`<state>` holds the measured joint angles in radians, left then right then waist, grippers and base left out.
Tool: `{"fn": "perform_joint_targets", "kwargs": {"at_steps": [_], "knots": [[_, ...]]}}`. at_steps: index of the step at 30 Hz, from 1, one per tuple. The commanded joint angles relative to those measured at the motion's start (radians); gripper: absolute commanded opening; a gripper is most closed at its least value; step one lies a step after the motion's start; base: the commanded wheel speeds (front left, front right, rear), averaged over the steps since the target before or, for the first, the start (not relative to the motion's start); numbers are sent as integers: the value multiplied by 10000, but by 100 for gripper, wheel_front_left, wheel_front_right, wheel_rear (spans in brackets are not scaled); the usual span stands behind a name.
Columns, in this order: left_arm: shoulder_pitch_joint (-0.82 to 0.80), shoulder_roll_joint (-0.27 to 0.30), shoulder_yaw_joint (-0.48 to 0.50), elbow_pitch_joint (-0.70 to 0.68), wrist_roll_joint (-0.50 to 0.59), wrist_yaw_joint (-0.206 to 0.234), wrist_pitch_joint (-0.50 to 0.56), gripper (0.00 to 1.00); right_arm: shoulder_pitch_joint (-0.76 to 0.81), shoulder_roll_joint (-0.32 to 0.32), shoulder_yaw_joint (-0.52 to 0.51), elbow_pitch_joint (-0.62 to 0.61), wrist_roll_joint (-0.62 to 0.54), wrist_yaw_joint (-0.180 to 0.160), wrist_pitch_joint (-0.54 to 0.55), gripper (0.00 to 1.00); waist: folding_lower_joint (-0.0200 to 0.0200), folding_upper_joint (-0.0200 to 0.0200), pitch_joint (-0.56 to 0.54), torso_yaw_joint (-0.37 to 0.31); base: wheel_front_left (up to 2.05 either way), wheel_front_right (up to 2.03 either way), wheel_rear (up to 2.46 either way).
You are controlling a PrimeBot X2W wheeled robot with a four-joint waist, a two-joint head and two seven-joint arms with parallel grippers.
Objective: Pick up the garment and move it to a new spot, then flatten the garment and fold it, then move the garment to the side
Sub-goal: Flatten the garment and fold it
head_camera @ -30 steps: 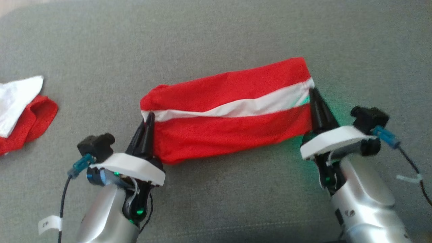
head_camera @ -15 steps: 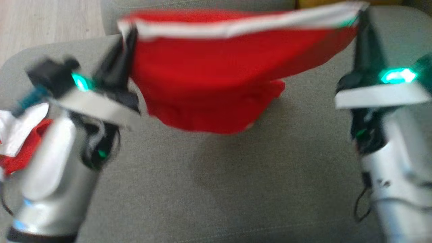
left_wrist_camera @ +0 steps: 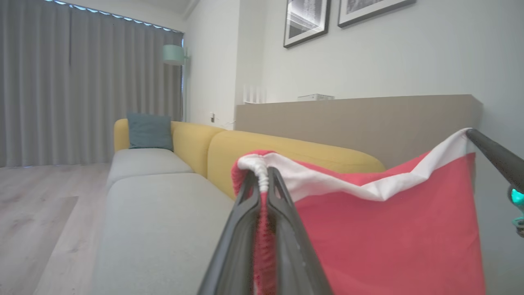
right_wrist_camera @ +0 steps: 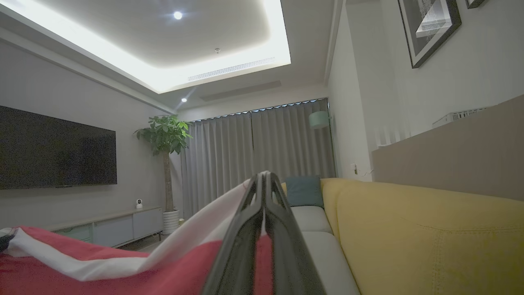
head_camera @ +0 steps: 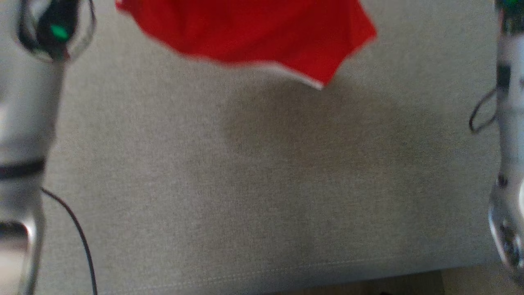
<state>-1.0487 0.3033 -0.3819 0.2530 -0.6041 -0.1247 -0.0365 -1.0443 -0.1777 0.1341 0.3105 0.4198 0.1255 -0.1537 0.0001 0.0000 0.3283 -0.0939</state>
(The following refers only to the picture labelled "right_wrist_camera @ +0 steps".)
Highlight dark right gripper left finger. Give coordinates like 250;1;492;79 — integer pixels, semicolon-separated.
203;172;267;295

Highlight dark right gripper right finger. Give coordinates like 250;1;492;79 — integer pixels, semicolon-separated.
265;171;327;295

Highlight red shorts with white trim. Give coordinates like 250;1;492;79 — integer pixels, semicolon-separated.
0;178;274;295

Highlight grey sofa seat cushion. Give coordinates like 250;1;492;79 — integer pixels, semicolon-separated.
290;206;333;234
302;231;361;295

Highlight teal throw pillow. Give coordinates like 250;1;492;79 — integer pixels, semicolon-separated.
285;176;324;209

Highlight white ribbed plant pot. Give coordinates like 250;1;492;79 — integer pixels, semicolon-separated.
162;209;181;235

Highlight grey window curtain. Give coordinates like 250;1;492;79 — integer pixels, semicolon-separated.
180;98;337;218

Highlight grey low television cabinet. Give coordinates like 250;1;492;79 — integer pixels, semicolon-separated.
45;206;164;249

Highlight green potted tree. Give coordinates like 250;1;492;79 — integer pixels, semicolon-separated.
134;115;193;213

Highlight yellow sofa backrest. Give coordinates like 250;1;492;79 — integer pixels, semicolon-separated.
321;177;524;295

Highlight floor lamp with teal shade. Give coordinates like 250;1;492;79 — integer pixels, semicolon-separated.
308;111;338;177

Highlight white ceiling air vent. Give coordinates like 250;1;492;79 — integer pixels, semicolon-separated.
187;57;276;82

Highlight large black framed picture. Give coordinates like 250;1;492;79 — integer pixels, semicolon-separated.
398;0;462;69

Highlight black wall television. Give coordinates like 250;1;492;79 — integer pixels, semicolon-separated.
0;105;117;190

